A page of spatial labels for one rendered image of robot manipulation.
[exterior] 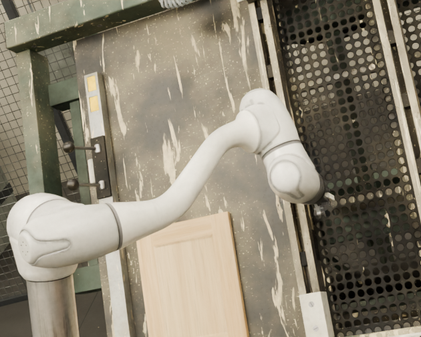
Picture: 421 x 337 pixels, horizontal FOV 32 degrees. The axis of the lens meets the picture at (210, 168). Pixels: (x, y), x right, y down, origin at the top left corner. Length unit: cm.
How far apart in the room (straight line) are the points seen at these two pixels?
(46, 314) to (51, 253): 23
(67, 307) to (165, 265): 68
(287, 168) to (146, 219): 35
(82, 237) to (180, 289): 85
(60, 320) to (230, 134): 56
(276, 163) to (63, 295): 55
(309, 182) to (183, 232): 67
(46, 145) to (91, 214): 110
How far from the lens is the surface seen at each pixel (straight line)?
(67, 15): 252
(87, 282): 246
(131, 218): 150
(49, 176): 252
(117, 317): 232
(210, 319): 221
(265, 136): 172
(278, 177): 166
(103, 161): 237
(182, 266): 225
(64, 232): 144
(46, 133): 257
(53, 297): 163
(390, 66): 211
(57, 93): 263
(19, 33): 261
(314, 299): 206
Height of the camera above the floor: 206
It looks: 19 degrees down
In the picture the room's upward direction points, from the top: 21 degrees counter-clockwise
